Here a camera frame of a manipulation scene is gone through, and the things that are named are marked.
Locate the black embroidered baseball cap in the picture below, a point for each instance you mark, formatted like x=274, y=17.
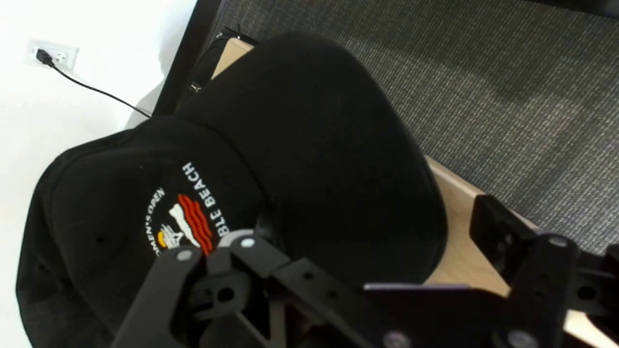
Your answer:
x=295, y=141

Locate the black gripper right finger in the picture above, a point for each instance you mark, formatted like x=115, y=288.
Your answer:
x=548, y=276

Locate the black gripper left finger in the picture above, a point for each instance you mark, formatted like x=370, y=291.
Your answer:
x=283, y=301

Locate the white wall outlet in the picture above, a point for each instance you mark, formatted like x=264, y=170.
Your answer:
x=63, y=54

